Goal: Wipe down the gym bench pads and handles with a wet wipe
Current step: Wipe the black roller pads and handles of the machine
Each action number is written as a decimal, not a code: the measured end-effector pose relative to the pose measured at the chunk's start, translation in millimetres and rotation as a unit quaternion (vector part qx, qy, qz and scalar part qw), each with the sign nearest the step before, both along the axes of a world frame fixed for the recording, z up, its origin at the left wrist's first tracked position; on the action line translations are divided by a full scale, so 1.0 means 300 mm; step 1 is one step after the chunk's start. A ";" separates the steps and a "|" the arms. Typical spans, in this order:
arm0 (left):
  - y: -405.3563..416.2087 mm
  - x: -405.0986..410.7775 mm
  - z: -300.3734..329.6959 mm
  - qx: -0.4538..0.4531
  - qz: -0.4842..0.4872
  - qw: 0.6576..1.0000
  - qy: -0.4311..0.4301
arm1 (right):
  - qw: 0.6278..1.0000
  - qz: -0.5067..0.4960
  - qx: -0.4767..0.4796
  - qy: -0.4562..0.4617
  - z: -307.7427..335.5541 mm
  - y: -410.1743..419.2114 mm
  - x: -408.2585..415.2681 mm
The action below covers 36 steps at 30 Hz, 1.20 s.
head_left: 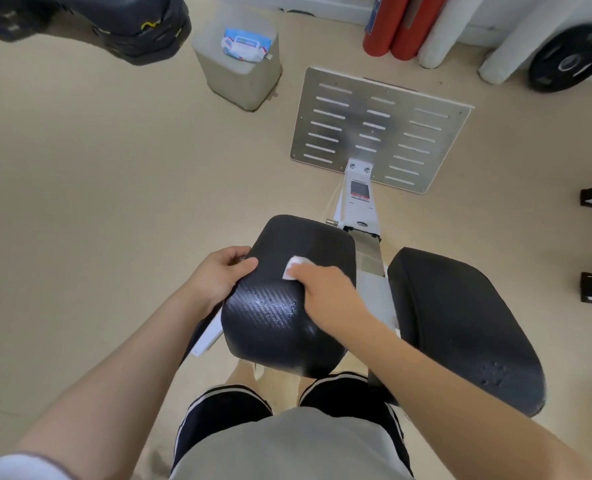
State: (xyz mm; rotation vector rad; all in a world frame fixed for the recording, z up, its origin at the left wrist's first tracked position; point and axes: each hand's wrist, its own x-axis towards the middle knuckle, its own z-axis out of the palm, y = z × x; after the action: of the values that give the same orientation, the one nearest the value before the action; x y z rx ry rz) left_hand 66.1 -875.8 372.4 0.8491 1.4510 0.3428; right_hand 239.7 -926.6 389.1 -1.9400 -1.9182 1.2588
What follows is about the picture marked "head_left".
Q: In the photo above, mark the person's right hand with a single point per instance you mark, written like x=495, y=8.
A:
x=331, y=299

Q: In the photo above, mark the white machine frame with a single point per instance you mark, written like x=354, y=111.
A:
x=358, y=214

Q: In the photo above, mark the perforated metal footplate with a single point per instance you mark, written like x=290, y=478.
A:
x=351, y=124

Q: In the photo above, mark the person's black striped shorts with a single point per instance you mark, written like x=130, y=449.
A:
x=216, y=414

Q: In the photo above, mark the black cushion with small dents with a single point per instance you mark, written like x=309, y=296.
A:
x=461, y=319

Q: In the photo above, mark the black weight plate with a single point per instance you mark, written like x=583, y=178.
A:
x=568, y=59

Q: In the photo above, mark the person's left forearm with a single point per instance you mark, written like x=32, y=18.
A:
x=126, y=384

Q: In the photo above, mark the person's left hand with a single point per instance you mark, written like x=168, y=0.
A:
x=216, y=279

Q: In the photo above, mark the person's left leg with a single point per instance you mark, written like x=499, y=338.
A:
x=238, y=377

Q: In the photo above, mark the person's grey white shirt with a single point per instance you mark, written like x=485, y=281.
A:
x=296, y=449

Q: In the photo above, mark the black textured cushion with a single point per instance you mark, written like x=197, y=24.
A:
x=271, y=324

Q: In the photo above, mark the white cleaning wipe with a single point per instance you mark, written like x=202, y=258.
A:
x=293, y=267

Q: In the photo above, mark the person's right forearm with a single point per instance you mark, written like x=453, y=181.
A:
x=466, y=419

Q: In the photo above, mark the blue white wet wipe pack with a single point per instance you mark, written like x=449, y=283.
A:
x=246, y=44

